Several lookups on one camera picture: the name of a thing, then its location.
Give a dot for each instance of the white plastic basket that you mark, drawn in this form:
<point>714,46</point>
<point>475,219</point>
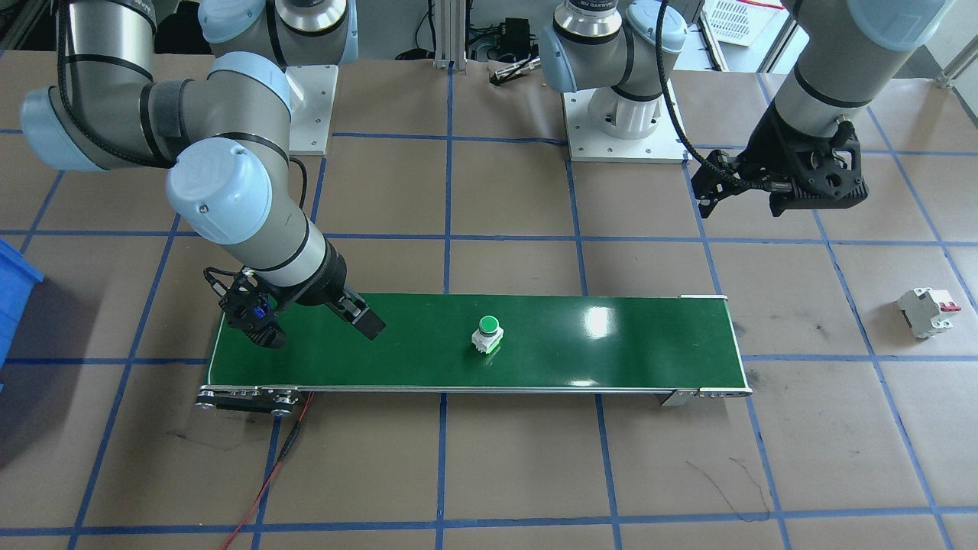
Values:
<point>733,23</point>

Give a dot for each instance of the blue open-front storage bin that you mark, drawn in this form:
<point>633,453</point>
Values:
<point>11,305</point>

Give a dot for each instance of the black power brick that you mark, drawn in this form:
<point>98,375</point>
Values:
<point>518,34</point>

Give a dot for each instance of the metal clamp tool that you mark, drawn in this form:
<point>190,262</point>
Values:
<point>516,70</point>

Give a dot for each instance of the white circuit breaker red lever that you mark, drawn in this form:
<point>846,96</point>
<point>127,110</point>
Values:
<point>924,313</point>

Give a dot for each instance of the green push button switch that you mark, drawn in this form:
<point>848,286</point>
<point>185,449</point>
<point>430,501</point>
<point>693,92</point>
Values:
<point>487,334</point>

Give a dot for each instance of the white square base plate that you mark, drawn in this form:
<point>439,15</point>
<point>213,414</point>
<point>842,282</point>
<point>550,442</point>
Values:
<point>317,114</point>
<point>588,145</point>

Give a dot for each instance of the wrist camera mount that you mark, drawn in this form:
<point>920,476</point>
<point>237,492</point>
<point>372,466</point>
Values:
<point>718,179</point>
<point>248,313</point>

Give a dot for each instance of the green conveyor belt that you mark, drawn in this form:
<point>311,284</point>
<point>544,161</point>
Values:
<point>611,344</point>

